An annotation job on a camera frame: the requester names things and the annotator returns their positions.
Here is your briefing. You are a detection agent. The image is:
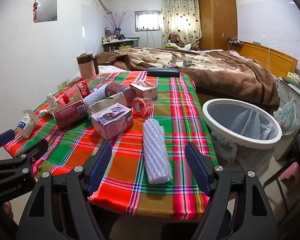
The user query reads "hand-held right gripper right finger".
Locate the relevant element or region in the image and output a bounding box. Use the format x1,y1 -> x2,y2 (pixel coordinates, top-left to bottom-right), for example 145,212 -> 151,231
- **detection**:
184,142 -> 280,240

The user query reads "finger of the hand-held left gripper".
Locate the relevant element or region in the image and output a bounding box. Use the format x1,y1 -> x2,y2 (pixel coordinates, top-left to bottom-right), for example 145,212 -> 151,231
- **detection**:
0,129 -> 16,160
0,139 -> 48,180

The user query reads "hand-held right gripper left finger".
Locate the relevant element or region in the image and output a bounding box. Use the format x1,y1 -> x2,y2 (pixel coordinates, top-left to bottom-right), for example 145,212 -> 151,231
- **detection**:
15,142 -> 113,240

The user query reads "white yogurt bottle blue label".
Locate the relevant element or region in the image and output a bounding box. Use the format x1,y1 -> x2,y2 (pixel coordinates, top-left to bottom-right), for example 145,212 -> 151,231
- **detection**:
15,109 -> 40,138

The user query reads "long white foam net sleeve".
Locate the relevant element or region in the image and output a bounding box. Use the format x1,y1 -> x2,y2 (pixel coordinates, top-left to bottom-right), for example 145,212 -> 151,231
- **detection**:
143,119 -> 173,184

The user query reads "purple milk carton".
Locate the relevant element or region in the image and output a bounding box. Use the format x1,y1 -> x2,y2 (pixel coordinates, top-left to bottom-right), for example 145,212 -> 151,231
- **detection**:
91,103 -> 134,140

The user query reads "white round trash bin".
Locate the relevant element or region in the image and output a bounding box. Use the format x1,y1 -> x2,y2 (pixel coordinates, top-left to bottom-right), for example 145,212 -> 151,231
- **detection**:
202,98 -> 282,180

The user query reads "dark red can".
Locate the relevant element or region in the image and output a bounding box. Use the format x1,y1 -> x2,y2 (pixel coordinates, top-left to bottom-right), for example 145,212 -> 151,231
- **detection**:
52,100 -> 88,130
104,83 -> 136,105

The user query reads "short white foam net sleeve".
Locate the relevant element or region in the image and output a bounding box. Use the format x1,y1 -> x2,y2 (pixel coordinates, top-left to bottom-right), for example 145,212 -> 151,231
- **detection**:
83,84 -> 109,107

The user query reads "red jelly cup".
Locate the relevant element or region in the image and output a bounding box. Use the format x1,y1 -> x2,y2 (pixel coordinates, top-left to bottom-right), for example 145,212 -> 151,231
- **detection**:
132,97 -> 154,117

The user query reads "clear cola bottle red label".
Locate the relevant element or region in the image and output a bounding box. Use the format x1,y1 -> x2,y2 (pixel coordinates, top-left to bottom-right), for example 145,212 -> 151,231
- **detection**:
62,76 -> 108,104

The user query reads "small pink white box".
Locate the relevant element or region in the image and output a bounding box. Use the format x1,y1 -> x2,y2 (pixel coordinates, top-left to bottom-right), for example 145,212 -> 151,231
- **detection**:
129,81 -> 158,100

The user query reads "plaid tablecloth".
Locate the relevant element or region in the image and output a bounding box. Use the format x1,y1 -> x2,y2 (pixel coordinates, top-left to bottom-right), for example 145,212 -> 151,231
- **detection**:
4,71 -> 214,222

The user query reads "clear bin liner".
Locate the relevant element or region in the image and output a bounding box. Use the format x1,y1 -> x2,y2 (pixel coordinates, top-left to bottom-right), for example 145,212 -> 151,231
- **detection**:
207,107 -> 278,180

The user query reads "brown blanket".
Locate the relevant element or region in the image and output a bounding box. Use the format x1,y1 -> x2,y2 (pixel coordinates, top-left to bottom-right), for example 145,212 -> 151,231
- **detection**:
94,47 -> 280,109

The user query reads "pink stool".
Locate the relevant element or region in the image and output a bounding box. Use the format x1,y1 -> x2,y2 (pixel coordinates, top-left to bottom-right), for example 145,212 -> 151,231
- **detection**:
280,162 -> 300,188

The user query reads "brown mug with lid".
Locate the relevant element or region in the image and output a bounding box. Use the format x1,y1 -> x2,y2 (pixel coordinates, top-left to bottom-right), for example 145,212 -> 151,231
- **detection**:
76,52 -> 99,79

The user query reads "hanging plastic bag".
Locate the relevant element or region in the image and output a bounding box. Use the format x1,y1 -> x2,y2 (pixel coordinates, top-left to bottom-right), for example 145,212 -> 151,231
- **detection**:
274,99 -> 299,135

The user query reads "dark blue glasses case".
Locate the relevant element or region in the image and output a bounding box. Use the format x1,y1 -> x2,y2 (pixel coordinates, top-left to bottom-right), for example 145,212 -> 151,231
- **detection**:
147,67 -> 180,77

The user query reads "small shelf desk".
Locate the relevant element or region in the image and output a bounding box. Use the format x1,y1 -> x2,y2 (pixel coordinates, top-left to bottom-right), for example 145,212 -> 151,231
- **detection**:
101,39 -> 140,53

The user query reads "row of toiletry bottles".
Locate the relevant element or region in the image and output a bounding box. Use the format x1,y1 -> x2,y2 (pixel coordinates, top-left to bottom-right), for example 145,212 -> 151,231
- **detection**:
102,27 -> 127,43

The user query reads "brown teddy bear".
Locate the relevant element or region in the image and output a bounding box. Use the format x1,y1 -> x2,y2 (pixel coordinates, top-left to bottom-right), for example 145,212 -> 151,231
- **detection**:
168,32 -> 188,48

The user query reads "pile of small boxes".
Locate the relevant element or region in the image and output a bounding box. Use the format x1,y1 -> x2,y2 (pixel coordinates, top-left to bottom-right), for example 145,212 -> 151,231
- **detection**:
286,71 -> 300,90

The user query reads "vase with dry branches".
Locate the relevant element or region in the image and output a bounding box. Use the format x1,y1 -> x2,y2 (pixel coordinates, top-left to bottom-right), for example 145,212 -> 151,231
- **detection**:
104,11 -> 130,39

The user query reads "wooden bed headboard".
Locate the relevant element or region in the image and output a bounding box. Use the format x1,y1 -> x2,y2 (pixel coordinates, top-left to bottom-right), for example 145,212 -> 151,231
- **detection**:
231,41 -> 298,78

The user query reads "small window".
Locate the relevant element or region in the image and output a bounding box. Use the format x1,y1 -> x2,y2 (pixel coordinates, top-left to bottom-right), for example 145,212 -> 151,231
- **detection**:
134,10 -> 163,32

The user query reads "wooden wardrobe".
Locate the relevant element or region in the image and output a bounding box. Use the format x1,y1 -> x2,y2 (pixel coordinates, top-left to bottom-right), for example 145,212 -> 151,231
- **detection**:
198,0 -> 238,51

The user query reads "patterned curtain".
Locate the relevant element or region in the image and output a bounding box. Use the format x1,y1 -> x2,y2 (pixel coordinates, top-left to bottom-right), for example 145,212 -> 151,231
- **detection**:
161,0 -> 202,49

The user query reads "wall mirror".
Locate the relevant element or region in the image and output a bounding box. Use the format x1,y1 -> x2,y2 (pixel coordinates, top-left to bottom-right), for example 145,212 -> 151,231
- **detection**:
34,0 -> 58,23

